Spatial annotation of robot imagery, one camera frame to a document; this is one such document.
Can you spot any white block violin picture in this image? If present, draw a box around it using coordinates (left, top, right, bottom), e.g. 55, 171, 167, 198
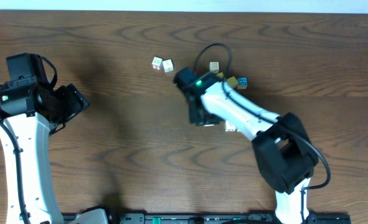
225, 121, 237, 132

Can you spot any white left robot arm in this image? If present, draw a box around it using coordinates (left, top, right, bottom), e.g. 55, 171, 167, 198
0, 82, 89, 223

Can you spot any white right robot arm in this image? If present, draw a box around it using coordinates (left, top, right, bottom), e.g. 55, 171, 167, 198
174, 73, 321, 223

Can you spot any yellow block left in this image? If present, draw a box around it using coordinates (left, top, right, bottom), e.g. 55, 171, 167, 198
217, 72, 224, 78

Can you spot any yellow block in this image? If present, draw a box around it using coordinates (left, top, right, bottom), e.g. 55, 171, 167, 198
226, 77, 238, 88
217, 72, 224, 78

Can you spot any yellow block right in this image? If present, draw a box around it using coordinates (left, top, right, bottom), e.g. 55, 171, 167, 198
226, 77, 238, 88

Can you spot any white block letter B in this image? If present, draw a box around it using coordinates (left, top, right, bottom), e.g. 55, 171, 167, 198
209, 62, 220, 74

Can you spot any blue block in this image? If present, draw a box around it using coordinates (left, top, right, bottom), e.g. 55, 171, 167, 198
237, 77, 248, 89

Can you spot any white block beside red three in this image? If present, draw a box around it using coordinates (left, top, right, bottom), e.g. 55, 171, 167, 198
163, 59, 174, 72

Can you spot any white block red number three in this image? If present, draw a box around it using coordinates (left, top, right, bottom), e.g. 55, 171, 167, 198
151, 57, 163, 70

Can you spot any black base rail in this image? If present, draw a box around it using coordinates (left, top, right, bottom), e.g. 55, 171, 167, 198
62, 212, 352, 224

